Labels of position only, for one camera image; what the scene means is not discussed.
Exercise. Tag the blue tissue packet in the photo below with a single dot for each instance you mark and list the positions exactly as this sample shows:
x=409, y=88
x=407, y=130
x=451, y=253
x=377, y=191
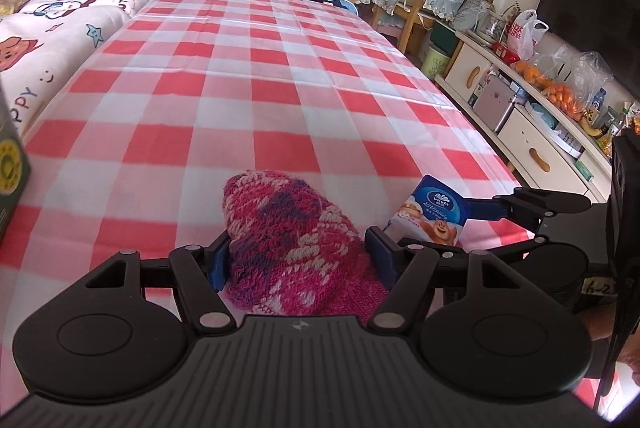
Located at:
x=435, y=208

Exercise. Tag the cream television cabinet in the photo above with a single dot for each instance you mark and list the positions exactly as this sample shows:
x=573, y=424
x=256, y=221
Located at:
x=530, y=142

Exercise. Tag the bag of small oranges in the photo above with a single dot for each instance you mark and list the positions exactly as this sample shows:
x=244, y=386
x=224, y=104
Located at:
x=564, y=100

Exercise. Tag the cardboard box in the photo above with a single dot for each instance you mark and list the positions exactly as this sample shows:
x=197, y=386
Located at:
x=12, y=167

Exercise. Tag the red checked tablecloth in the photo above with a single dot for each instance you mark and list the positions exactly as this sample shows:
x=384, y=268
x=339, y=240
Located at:
x=250, y=82

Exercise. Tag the pink knit hat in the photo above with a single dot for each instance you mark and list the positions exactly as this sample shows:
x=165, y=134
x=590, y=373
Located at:
x=290, y=233

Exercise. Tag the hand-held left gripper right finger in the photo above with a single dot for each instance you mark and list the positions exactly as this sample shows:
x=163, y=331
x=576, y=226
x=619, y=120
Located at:
x=380, y=253

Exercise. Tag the blue stool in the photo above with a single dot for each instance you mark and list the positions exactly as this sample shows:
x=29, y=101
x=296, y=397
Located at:
x=325, y=2

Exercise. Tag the bananas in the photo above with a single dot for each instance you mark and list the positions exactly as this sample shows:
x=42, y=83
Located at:
x=591, y=127

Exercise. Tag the glass kettle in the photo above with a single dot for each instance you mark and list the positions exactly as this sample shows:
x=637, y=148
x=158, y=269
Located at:
x=492, y=27

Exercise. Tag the white plastic bag red print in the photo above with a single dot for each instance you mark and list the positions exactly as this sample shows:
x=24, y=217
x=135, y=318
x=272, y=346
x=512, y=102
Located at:
x=525, y=35

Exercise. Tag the cartoon printed sofa sheet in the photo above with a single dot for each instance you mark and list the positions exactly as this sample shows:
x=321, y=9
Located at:
x=60, y=27

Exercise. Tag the red snack package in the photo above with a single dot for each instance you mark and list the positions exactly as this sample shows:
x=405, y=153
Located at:
x=506, y=53

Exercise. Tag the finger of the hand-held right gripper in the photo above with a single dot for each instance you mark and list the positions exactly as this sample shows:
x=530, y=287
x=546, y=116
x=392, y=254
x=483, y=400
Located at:
x=530, y=203
x=500, y=247

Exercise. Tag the person's right hand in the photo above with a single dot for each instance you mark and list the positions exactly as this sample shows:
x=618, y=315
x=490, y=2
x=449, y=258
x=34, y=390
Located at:
x=595, y=320

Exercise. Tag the light green trash bin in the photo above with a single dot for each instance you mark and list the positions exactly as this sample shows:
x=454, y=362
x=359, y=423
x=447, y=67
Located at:
x=436, y=60

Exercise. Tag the black television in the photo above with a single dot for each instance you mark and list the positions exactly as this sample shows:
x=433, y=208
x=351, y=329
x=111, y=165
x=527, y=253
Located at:
x=595, y=7

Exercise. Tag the clear plastic bag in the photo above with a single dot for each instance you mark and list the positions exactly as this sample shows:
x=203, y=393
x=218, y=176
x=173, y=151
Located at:
x=592, y=75

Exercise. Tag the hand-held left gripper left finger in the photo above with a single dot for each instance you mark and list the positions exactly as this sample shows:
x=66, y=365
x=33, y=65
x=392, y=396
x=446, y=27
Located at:
x=220, y=265

